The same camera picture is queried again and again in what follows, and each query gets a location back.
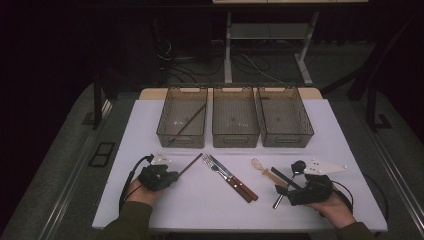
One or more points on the metal spoon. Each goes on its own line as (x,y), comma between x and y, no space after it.
(279,199)

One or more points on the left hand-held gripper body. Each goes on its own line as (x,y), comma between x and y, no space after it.
(155,176)

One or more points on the black metal stand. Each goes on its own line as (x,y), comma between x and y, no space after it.
(371,100)
(97,103)

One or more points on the metal floor rail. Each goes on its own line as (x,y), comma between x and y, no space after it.
(400,186)
(71,186)

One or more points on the person's right hand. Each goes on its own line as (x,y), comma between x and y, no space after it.
(336,210)

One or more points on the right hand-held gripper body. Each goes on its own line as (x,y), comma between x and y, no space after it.
(313,191)

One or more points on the white metal desk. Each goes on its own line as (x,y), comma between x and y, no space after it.
(228,50)

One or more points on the smoky transparent plastic bin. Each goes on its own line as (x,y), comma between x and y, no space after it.
(235,113)
(176,110)
(283,113)

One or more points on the translucent orange plastic spoon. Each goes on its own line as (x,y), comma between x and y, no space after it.
(269,174)

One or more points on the black chopstick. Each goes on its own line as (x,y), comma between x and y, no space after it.
(281,174)

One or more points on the person's left hand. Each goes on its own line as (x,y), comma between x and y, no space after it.
(140,195)

